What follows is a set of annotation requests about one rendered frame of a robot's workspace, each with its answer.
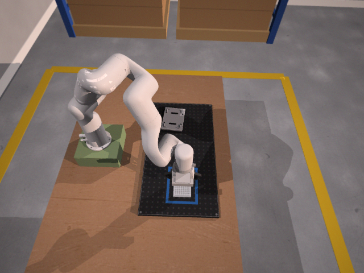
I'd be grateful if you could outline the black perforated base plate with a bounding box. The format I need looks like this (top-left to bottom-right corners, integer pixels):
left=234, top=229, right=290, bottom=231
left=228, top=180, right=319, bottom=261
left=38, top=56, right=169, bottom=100
left=138, top=102, right=220, bottom=218

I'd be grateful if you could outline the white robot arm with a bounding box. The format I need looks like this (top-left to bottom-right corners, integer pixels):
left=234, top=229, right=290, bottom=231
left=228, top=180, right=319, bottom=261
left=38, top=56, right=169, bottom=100
left=68, top=53, right=196, bottom=187

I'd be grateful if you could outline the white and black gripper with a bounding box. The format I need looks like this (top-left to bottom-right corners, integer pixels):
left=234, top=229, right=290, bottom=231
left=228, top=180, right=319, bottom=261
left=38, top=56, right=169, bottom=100
left=164, top=162, right=201, bottom=183

